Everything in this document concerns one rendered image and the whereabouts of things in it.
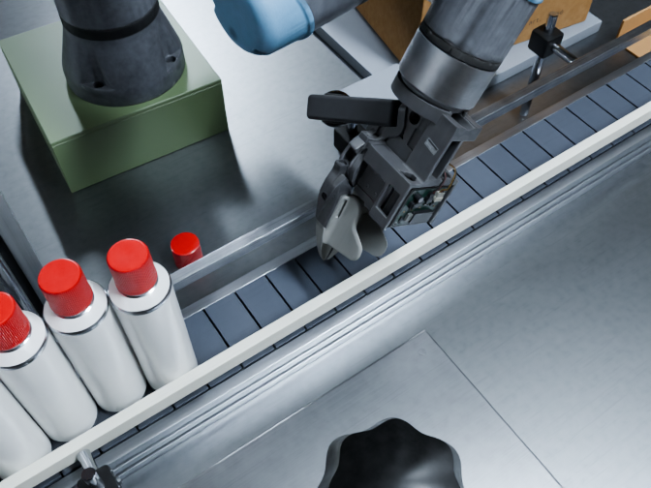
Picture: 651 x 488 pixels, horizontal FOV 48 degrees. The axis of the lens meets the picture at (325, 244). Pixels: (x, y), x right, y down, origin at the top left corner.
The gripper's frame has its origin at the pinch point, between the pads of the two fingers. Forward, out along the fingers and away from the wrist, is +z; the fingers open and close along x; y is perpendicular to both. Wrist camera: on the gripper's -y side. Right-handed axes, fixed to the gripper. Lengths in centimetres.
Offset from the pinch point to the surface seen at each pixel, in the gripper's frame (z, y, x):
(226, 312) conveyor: 10.5, -1.9, -7.1
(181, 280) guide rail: 5.1, -2.7, -14.1
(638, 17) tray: -26, -12, 60
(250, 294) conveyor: 8.9, -2.3, -4.3
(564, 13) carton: -23, -18, 50
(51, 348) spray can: 6.0, 1.4, -28.2
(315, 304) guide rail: 3.9, 4.4, -2.7
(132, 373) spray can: 11.4, 2.0, -19.7
